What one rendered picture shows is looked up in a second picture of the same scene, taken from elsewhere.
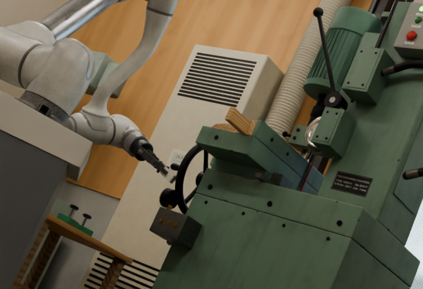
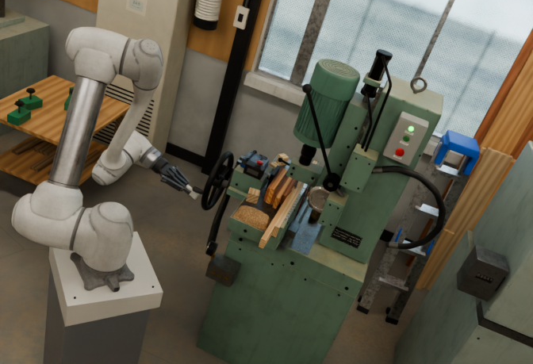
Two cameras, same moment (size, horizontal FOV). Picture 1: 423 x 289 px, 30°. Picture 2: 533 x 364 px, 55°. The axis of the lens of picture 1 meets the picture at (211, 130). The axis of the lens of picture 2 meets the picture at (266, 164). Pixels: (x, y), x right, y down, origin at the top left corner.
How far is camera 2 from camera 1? 222 cm
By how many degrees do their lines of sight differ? 54
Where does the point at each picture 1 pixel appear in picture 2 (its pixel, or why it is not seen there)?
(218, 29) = not seen: outside the picture
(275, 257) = (301, 296)
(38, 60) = (87, 247)
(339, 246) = (347, 300)
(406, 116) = (389, 200)
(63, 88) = (120, 259)
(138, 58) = (137, 118)
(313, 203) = (325, 270)
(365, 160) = (356, 224)
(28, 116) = (109, 305)
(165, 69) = not seen: outside the picture
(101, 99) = (117, 157)
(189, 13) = not seen: outside the picture
